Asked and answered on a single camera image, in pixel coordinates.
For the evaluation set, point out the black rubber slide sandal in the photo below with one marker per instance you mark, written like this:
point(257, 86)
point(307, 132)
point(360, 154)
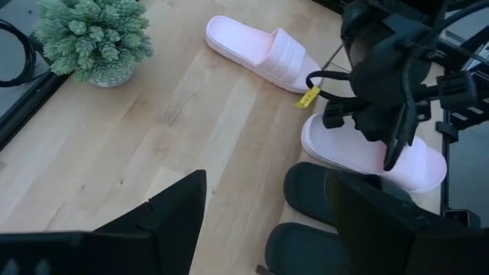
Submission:
point(302, 248)

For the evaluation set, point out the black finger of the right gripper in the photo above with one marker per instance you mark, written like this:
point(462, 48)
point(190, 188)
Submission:
point(401, 145)
point(457, 91)

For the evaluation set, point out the table-level camera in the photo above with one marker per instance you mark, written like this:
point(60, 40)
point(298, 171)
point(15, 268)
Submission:
point(460, 218)

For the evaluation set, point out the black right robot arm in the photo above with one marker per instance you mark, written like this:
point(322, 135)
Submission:
point(471, 42)

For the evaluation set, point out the black aluminium rig frame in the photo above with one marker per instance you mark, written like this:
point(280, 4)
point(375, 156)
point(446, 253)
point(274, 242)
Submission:
point(23, 114)

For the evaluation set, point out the large black tire-like object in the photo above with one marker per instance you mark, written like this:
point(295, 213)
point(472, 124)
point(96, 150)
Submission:
point(305, 191)

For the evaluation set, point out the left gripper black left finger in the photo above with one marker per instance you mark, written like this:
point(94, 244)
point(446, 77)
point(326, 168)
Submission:
point(164, 229)

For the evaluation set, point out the pink rubber slide sandal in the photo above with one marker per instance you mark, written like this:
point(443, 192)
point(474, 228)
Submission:
point(263, 49)
point(344, 149)

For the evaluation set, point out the potted green succulent plant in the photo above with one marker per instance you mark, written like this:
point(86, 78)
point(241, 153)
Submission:
point(93, 38)

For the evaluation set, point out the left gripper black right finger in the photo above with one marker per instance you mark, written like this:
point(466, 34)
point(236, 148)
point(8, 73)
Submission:
point(382, 237)

